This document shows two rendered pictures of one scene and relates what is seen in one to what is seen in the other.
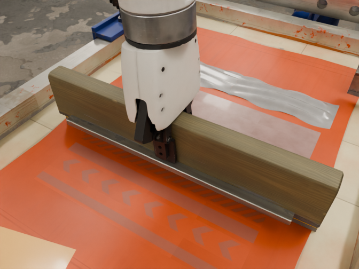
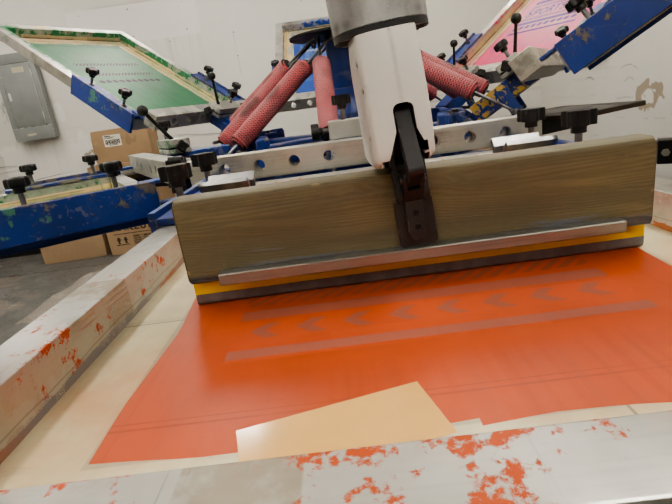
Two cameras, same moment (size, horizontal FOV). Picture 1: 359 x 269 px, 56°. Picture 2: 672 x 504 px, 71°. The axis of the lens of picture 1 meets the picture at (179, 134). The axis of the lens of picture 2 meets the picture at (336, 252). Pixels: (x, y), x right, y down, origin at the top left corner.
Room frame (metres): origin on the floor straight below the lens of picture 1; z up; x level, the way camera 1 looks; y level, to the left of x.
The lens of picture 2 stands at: (0.00, 0.27, 1.11)
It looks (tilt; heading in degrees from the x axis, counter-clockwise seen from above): 17 degrees down; 331
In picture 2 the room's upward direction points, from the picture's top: 8 degrees counter-clockwise
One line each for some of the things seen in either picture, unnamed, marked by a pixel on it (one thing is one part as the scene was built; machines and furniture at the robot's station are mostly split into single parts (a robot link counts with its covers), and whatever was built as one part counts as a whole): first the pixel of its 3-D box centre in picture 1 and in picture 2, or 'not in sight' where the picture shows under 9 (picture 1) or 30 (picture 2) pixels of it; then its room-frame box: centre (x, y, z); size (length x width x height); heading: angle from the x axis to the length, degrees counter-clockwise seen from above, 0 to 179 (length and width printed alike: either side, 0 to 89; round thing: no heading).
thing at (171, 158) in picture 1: (158, 146); (415, 209); (0.29, 0.03, 1.02); 0.03 x 0.03 x 0.07; 60
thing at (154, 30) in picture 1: (162, 12); (375, 11); (0.33, 0.02, 1.18); 0.09 x 0.07 x 0.03; 150
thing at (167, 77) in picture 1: (164, 68); (390, 90); (0.32, 0.02, 1.12); 0.10 x 0.07 x 0.11; 150
